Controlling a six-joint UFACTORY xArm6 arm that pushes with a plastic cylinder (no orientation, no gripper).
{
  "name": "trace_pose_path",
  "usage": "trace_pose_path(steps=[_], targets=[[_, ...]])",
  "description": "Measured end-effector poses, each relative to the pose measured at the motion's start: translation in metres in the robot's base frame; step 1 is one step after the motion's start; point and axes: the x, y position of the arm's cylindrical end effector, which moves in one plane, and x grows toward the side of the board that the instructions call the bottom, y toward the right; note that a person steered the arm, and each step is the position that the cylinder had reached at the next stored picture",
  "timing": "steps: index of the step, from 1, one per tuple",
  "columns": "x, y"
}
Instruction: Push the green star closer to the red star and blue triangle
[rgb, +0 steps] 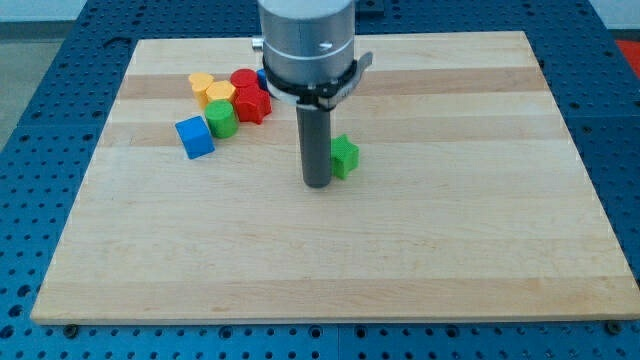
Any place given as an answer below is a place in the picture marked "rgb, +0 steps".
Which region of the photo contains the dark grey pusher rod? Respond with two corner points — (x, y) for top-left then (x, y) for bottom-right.
(296, 107), (332, 188)

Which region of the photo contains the green star block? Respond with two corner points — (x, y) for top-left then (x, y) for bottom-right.
(331, 134), (359, 180)

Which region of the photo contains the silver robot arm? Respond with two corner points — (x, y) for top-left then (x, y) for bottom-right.
(257, 0), (355, 188)

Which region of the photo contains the red star block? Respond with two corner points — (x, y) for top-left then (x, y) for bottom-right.
(234, 85), (272, 125)

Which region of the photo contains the blue triangle block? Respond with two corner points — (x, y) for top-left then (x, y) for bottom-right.
(256, 69), (268, 91)

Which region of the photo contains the red cylinder block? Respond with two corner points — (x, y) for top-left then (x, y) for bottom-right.
(230, 68), (259, 89)

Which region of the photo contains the green cylinder block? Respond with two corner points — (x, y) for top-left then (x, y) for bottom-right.
(204, 100), (239, 139)

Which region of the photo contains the yellow hexagon block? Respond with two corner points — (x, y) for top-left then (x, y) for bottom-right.
(205, 80), (237, 103)

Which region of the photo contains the blue cube block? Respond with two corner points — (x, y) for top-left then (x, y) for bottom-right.
(174, 116), (215, 160)

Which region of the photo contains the yellow heart block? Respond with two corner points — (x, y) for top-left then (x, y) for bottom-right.
(188, 72), (214, 109)

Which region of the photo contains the wooden board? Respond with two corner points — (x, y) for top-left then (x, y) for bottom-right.
(31, 31), (639, 325)

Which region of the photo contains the black clamp ring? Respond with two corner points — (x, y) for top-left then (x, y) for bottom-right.
(261, 51), (375, 112)

